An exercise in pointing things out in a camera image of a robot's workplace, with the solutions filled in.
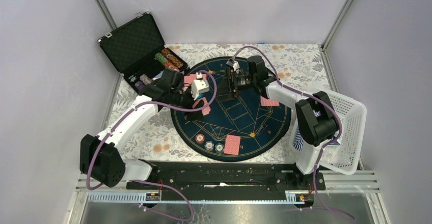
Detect red chip row in case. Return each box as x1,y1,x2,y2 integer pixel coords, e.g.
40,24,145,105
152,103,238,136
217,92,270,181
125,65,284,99
164,61,179,71

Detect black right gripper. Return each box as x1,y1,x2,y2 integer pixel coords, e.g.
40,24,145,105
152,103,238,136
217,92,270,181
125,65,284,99
212,68,256,103

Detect white plastic laundry basket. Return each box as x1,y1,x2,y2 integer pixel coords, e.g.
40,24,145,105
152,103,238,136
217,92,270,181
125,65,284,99
288,86,367,176

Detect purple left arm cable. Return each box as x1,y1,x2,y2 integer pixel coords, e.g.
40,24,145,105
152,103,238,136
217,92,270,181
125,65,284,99
86,70,219,221

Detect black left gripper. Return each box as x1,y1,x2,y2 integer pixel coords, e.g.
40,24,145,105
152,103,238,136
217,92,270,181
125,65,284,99
170,84,204,120

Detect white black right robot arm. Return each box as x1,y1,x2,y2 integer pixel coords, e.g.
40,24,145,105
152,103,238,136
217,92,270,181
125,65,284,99
217,55,342,189

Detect black aluminium chip case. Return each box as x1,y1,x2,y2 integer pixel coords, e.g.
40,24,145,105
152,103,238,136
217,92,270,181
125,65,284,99
97,12,190,92

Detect red backed card bottom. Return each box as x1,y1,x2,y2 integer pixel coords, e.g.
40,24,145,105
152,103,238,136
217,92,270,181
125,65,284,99
224,134,241,155

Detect purple chip row in case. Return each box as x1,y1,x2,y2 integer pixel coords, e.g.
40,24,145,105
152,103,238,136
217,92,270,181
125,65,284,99
134,74,153,93

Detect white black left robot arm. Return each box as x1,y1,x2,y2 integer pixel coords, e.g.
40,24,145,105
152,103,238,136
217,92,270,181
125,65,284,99
79,70,217,190

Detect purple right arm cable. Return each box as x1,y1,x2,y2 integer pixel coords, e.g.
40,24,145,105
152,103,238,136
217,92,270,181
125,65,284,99
233,45,357,224

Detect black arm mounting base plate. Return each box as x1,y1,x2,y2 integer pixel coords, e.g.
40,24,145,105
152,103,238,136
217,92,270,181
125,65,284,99
93,160,327,201

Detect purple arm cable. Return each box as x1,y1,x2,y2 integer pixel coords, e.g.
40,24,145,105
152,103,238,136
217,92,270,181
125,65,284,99
86,70,219,221
233,45,357,224

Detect round dark blue poker mat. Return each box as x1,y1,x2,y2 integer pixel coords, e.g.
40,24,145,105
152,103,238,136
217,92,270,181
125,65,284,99
170,56,292,163

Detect red chip stack bottom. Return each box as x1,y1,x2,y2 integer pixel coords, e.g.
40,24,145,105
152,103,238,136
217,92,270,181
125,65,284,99
195,133,205,144

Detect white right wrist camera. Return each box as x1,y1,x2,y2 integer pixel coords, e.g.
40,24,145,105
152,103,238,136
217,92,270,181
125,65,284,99
226,58,240,74

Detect brown chip row in case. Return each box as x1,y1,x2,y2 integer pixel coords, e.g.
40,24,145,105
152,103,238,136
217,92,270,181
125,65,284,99
161,48,183,68

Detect green chip row in case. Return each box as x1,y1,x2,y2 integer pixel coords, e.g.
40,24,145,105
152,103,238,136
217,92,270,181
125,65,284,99
154,52,168,65

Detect red backed card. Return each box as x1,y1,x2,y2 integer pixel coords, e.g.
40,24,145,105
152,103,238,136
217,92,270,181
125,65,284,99
183,73,207,86
224,134,241,155
260,97,280,106

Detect blue yellow chip stack bottom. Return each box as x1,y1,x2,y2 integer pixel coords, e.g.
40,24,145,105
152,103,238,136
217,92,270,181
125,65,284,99
214,143,225,154

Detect blue white striped cloth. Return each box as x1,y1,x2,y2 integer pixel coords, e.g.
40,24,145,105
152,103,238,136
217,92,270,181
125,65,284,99
293,135,304,151

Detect clear dealer button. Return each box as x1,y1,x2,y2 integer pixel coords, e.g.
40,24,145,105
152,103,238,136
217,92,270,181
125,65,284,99
210,126,226,142

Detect floral patterned tablecloth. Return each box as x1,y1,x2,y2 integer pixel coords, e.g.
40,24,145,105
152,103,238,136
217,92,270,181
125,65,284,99
120,44,329,163

